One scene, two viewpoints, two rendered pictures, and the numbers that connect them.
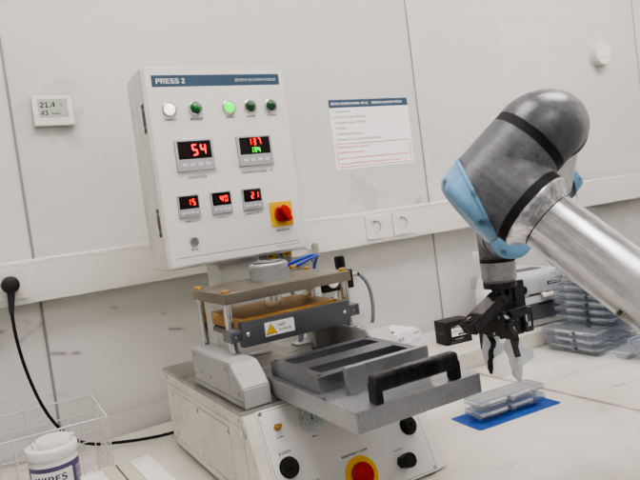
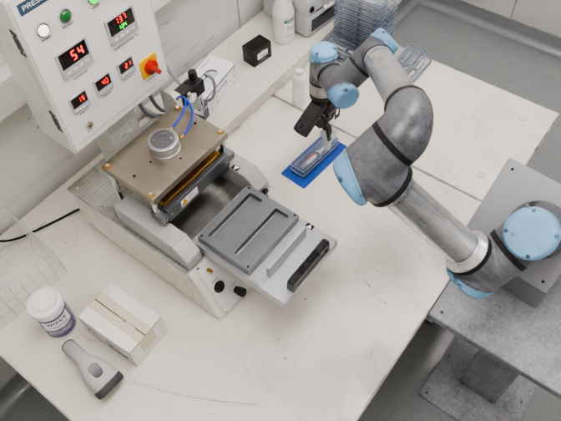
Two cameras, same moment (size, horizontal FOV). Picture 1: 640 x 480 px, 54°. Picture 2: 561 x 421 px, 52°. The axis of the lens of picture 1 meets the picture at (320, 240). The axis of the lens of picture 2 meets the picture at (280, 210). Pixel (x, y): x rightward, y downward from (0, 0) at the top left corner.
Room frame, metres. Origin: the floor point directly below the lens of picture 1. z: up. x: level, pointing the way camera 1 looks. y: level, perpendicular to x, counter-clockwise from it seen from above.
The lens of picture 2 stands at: (0.24, 0.20, 2.18)
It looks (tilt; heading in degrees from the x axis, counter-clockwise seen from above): 54 degrees down; 339
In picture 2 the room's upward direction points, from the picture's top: 3 degrees counter-clockwise
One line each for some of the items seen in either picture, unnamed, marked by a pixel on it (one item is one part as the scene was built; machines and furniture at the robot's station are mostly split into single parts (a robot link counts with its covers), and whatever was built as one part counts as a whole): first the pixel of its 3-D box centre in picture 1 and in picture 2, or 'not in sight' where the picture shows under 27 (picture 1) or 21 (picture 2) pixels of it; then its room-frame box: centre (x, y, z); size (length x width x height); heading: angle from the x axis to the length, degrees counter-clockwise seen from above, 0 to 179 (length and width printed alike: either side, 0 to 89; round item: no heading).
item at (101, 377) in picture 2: not in sight; (86, 364); (0.94, 0.47, 0.79); 0.20 x 0.08 x 0.08; 30
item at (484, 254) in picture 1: (494, 236); (323, 64); (1.36, -0.37, 1.13); 0.09 x 0.08 x 0.11; 178
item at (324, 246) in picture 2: (415, 376); (308, 264); (0.87, -0.11, 0.99); 0.15 x 0.02 x 0.04; 119
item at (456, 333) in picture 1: (452, 330); (256, 50); (1.85, -0.36, 0.83); 0.09 x 0.06 x 0.07; 112
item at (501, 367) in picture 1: (497, 347); (299, 86); (1.62, -0.42, 0.82); 0.05 x 0.05 x 0.14
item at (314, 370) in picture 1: (346, 361); (249, 228); (1.03, -0.02, 0.98); 0.20 x 0.17 x 0.03; 119
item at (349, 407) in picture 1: (363, 372); (264, 240); (0.99, -0.04, 0.97); 0.30 x 0.22 x 0.08; 29
